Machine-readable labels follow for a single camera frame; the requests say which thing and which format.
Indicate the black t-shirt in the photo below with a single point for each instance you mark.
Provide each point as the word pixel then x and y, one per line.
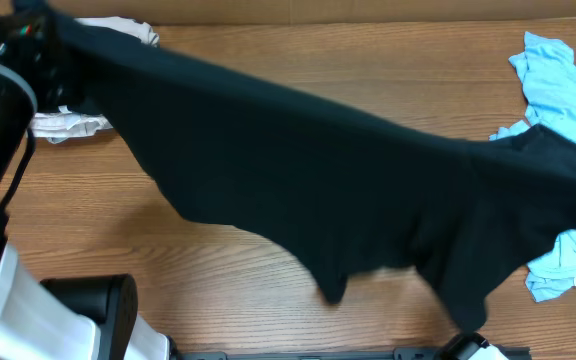
pixel 342 190

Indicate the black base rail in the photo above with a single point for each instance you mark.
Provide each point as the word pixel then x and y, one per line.
pixel 403 353

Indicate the light blue t-shirt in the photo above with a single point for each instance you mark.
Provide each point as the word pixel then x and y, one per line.
pixel 547 71

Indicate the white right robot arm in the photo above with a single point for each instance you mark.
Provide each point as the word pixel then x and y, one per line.
pixel 469 347

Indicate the folded white garment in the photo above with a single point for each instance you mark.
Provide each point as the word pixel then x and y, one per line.
pixel 85 120

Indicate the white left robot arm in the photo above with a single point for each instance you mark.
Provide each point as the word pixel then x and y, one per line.
pixel 89 318

